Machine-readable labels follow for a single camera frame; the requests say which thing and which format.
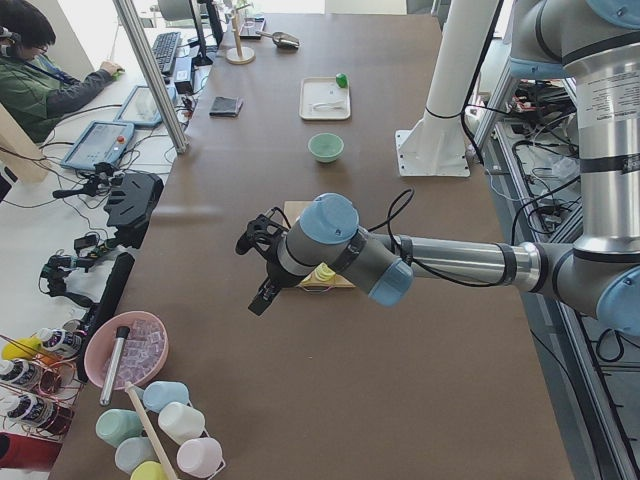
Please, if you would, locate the wooden cutting board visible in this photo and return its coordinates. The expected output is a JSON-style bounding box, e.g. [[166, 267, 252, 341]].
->
[[284, 201, 354, 289]]

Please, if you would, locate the white wire cup rack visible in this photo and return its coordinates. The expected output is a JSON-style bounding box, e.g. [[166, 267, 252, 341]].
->
[[149, 389, 227, 480]]

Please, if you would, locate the metal cutting board handle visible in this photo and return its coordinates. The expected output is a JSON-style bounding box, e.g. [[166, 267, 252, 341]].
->
[[298, 285, 334, 294]]

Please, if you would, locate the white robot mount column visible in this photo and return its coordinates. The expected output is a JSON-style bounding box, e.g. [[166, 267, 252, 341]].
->
[[395, 0, 502, 177]]

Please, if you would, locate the mint green plastic cup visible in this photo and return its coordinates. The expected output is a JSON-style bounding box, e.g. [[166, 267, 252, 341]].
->
[[95, 409, 143, 448]]

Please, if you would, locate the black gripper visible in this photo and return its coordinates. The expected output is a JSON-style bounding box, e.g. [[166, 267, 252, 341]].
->
[[235, 206, 291, 315]]

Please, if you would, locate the pink bowl with ice cubes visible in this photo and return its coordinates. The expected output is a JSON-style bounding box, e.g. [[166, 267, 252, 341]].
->
[[84, 311, 169, 390]]

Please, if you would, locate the light blue plastic cup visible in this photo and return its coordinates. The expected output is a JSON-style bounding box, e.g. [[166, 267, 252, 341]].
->
[[143, 381, 190, 413]]

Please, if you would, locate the stacked lemon slice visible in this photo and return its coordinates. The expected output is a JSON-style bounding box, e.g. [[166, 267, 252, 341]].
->
[[313, 263, 336, 282]]

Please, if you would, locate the wooden mug tree stand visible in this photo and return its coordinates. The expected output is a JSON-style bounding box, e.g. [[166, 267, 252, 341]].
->
[[223, 0, 255, 65]]

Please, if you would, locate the yellow plastic cup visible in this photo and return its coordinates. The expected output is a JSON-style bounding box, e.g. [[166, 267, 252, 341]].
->
[[130, 461, 168, 480]]

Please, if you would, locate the green lime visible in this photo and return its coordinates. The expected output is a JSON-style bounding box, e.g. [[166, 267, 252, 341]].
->
[[335, 73, 348, 88]]

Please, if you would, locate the grey folded cloth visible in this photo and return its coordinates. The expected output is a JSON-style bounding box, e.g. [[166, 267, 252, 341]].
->
[[209, 96, 244, 118]]

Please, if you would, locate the copper wire bottle rack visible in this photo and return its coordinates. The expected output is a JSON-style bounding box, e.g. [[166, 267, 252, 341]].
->
[[1, 337, 80, 441]]

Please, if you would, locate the metal muddler with black tip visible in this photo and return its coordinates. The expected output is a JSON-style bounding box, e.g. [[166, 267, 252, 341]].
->
[[99, 326, 130, 407]]

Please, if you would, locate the black keyboard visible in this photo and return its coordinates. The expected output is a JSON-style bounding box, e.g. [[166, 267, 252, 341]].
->
[[152, 32, 181, 76]]

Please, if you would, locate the cream rabbit tray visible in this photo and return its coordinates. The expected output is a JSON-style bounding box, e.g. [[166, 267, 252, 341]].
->
[[299, 77, 351, 121]]

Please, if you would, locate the blue teach pendant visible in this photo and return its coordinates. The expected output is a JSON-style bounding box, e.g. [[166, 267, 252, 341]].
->
[[60, 121, 135, 171], [114, 85, 162, 128]]

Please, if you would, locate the metal scoop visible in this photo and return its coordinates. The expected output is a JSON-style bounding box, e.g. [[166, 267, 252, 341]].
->
[[256, 30, 300, 50]]

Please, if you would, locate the wooden cup rack handle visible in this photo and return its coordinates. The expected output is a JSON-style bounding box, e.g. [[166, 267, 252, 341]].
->
[[125, 382, 178, 480]]

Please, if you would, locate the black monitor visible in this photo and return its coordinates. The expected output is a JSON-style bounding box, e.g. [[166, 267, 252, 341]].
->
[[190, 0, 224, 67]]

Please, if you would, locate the person in green jacket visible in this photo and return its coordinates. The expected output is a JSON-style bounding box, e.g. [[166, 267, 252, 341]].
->
[[1, 1, 123, 144]]

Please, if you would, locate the pink plastic cup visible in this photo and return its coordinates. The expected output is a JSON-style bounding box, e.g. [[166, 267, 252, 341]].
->
[[177, 437, 223, 478]]

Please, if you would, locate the white plastic cup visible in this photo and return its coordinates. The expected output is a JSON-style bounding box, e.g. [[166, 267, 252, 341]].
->
[[158, 402, 205, 445]]

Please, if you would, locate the pale teal plastic cup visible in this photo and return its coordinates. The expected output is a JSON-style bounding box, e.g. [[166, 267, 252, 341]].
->
[[114, 437, 158, 474]]

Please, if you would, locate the aluminium frame post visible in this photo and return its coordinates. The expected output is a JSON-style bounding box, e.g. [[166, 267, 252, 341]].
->
[[113, 0, 188, 154]]

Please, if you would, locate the white ceramic spoon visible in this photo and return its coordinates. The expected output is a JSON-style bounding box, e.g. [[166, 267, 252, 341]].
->
[[309, 101, 346, 110]]

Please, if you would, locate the mint green bowl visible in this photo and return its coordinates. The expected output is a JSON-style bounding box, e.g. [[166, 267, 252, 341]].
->
[[307, 133, 344, 163]]

